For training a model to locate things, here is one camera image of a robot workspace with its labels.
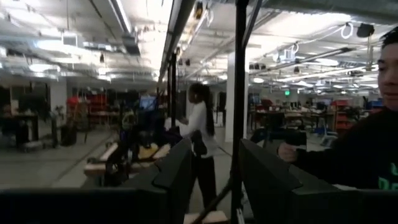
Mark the black trash bin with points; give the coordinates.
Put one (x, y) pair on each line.
(68, 135)

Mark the person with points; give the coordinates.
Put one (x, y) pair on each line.
(357, 155)
(199, 118)

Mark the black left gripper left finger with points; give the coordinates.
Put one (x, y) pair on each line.
(174, 180)

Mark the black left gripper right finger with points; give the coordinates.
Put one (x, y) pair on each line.
(280, 196)

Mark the black ceiling speaker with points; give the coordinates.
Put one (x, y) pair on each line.
(365, 30)

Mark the black handheld device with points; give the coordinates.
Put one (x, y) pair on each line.
(297, 138)

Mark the blue lit monitor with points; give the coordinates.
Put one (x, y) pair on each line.
(147, 103)

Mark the red storage shelf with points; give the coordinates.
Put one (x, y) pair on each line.
(342, 118)

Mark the black background robot arm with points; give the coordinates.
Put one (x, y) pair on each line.
(119, 161)

